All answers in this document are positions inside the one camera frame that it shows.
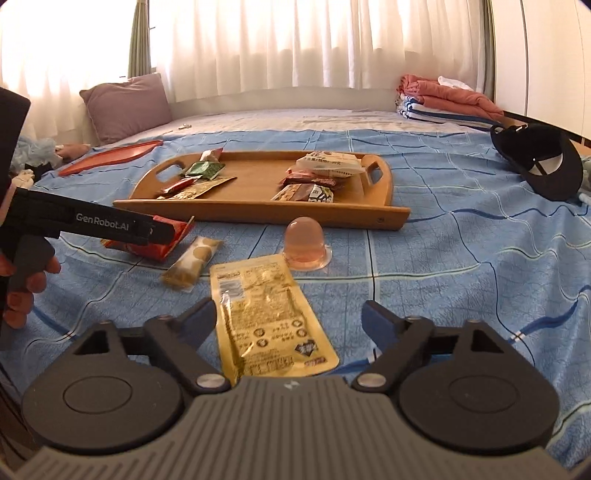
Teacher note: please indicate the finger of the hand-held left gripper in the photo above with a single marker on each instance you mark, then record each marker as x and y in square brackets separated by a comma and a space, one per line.
[161, 230]

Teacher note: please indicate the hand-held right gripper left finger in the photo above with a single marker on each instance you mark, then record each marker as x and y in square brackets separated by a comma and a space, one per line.
[203, 319]

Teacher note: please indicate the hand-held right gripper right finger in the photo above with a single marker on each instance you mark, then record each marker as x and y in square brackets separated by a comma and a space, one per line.
[378, 318]

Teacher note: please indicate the large red snack packet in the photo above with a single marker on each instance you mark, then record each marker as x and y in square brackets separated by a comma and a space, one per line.
[159, 253]

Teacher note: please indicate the tan cookie packet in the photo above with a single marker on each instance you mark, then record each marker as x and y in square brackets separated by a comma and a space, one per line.
[194, 261]

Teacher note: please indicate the small red snack packet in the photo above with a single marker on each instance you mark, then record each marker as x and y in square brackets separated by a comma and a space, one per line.
[178, 185]

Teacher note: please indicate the large yellow snack packet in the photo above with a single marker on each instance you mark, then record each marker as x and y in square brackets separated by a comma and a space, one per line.
[268, 323]

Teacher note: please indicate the green snack packet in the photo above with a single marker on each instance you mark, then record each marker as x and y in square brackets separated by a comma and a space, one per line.
[205, 169]

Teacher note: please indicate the small beige snack packet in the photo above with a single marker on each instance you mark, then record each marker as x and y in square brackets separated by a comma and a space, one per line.
[211, 155]

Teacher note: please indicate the pink jelly cup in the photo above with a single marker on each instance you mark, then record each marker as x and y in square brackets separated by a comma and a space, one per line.
[304, 240]

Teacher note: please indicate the wooden tray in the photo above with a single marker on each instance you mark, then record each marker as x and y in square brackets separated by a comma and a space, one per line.
[258, 180]

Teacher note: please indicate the dark red snack packet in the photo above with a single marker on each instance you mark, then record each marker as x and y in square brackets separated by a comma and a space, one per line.
[307, 177]

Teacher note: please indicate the white snack packet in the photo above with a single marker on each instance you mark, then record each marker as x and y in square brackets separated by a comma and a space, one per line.
[328, 164]

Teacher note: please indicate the person's left hand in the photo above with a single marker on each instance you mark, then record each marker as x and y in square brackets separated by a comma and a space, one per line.
[21, 309]

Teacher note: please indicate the orange plastic tray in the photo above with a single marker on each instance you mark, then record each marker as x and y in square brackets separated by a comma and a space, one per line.
[111, 157]

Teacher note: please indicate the small yellow snack packet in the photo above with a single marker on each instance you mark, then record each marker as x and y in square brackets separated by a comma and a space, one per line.
[210, 187]

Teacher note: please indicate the brown cloth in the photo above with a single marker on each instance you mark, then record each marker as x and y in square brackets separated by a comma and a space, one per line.
[74, 151]

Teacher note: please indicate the light blue cloth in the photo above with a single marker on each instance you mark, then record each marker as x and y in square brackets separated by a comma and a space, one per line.
[34, 152]

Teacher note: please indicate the blue checked sheet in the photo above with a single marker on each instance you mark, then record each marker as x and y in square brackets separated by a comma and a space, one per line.
[461, 258]

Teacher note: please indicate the mauve pillow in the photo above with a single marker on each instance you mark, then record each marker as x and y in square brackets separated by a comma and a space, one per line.
[129, 108]

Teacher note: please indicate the brown nut bar packet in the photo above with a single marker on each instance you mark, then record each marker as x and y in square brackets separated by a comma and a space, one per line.
[300, 193]

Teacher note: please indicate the white printed bedsheet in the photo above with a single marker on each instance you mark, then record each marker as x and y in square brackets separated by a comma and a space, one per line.
[300, 121]

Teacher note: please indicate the green curtain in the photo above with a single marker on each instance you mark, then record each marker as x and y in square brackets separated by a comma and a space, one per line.
[139, 37]
[488, 46]

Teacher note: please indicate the folded striped blanket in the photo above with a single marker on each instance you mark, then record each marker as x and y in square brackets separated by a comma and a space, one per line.
[429, 113]

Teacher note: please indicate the black cap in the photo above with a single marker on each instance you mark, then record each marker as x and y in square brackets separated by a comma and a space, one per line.
[549, 161]

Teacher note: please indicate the folded pink blanket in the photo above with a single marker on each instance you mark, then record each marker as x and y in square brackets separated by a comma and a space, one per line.
[457, 99]

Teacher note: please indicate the white sheer curtain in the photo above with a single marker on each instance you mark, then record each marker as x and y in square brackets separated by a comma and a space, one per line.
[323, 46]

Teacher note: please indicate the white cloth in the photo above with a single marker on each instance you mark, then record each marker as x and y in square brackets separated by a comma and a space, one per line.
[455, 83]

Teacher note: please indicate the white wardrobe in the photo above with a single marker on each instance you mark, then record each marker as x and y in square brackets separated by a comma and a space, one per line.
[545, 60]

